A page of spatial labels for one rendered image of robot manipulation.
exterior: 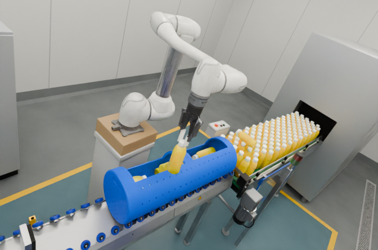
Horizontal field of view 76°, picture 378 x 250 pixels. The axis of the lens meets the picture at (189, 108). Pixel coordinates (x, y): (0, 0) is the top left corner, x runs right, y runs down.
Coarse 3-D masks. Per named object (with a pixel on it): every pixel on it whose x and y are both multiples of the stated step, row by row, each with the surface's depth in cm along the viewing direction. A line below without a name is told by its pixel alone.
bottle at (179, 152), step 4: (176, 148) 122; (180, 148) 121; (184, 148) 122; (172, 152) 125; (176, 152) 122; (180, 152) 121; (184, 152) 122; (172, 156) 124; (176, 156) 122; (180, 156) 122; (184, 156) 124; (172, 160) 124; (176, 160) 123; (180, 160) 124; (168, 164) 128; (172, 164) 125; (176, 164) 124; (180, 164) 125; (168, 168) 128; (172, 168) 126; (176, 168) 126; (180, 168) 128; (172, 172) 127; (176, 172) 127
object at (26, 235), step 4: (24, 224) 103; (20, 228) 102; (24, 228) 102; (28, 228) 103; (20, 232) 102; (24, 232) 101; (28, 232) 101; (32, 232) 102; (20, 236) 104; (24, 236) 100; (28, 236) 100; (32, 236) 101; (20, 240) 106; (24, 240) 98; (28, 240) 99; (32, 240) 100; (20, 244) 108; (24, 244) 97; (28, 244) 97; (32, 244) 100; (24, 248) 98; (28, 248) 99; (32, 248) 101
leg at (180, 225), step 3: (186, 213) 224; (189, 213) 228; (183, 216) 228; (186, 216) 227; (180, 219) 232; (183, 219) 228; (186, 219) 232; (180, 222) 233; (183, 222) 232; (177, 225) 237; (180, 225) 233; (177, 228) 237; (180, 228) 235; (177, 231) 239; (180, 231) 240
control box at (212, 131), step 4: (212, 124) 217; (220, 124) 221; (224, 124) 223; (208, 128) 217; (212, 128) 213; (216, 128) 213; (220, 128) 215; (224, 128) 218; (228, 128) 224; (208, 132) 217; (212, 132) 214; (216, 132) 212; (220, 132) 218; (224, 132) 223; (212, 136) 215; (216, 136) 217
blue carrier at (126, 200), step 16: (208, 144) 192; (224, 144) 180; (160, 160) 160; (192, 160) 148; (208, 160) 155; (224, 160) 165; (112, 176) 125; (128, 176) 122; (160, 176) 131; (176, 176) 137; (192, 176) 144; (208, 176) 155; (112, 192) 127; (128, 192) 117; (144, 192) 122; (160, 192) 129; (176, 192) 137; (112, 208) 130; (128, 208) 116; (144, 208) 123
